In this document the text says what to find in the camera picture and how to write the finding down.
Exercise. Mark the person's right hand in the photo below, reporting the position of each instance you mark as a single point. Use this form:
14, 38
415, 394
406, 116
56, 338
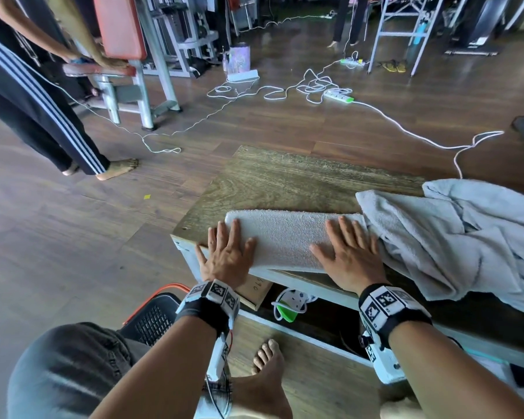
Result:
353, 266

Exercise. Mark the person's left hand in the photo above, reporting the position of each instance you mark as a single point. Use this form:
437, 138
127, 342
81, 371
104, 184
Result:
225, 261

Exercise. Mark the person's left middle finger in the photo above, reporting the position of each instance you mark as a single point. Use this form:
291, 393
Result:
222, 234

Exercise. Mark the person's right middle finger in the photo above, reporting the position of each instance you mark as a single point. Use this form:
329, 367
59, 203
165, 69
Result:
346, 231

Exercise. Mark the person's left thumb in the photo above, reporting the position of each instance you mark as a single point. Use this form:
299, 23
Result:
249, 248

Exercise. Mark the person's right little finger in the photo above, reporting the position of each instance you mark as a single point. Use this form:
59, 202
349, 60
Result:
373, 247

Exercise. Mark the person's right thumb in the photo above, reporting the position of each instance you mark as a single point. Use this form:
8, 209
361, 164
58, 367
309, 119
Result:
322, 254

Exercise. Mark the person's left little finger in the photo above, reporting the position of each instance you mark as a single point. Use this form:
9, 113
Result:
201, 256

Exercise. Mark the white towel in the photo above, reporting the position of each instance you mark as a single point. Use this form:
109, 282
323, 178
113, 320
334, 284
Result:
284, 237

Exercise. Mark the person's left forearm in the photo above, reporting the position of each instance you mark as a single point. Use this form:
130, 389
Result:
166, 370

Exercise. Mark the person's right forearm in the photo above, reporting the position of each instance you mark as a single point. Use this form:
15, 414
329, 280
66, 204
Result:
454, 375

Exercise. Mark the brown cardboard box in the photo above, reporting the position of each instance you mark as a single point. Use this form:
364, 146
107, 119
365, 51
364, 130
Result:
255, 292

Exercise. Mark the left wrist marker band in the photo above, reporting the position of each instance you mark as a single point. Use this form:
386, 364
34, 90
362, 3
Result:
209, 303

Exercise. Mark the wrist marker band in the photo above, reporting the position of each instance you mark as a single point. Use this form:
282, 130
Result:
391, 309
209, 303

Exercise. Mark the white green power strip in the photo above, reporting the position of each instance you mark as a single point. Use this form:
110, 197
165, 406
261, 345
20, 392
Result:
290, 305
338, 96
351, 62

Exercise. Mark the right wrist marker band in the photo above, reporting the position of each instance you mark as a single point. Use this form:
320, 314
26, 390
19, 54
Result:
391, 309

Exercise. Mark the black mesh stool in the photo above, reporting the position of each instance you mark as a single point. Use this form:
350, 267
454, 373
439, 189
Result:
150, 320

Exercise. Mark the crumpled grey towel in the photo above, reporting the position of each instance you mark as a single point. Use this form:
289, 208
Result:
458, 239

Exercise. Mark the person's bare foot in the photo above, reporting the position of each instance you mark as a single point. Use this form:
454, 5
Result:
262, 383

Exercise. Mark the flat white box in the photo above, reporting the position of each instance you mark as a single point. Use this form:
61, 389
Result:
242, 76

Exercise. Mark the yellow sandals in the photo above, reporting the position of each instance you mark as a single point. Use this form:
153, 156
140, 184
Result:
394, 66

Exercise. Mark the person's grey shorts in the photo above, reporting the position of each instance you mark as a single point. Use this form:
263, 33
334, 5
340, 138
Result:
70, 370

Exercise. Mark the purple patterned tumbler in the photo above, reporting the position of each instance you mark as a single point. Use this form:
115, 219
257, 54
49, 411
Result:
240, 58

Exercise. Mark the grey weight machine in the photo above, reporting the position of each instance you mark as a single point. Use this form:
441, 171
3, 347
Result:
183, 34

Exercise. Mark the blue water bottle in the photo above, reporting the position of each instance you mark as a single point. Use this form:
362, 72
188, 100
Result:
419, 33

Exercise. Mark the red padded gym bench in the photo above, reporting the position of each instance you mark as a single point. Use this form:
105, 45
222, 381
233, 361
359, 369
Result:
122, 47

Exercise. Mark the red chair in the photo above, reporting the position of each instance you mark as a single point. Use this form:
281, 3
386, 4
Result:
240, 13

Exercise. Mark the black exercise machine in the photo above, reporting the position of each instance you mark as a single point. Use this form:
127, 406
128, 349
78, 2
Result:
480, 26

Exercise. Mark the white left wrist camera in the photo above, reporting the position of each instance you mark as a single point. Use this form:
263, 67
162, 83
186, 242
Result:
218, 357

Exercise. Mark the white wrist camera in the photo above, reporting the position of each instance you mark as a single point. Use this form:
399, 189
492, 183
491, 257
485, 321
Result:
384, 364
218, 357

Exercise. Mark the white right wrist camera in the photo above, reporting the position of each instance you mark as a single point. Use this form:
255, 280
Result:
384, 364

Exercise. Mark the white metal rack frame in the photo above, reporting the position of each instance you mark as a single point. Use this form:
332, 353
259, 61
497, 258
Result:
401, 33

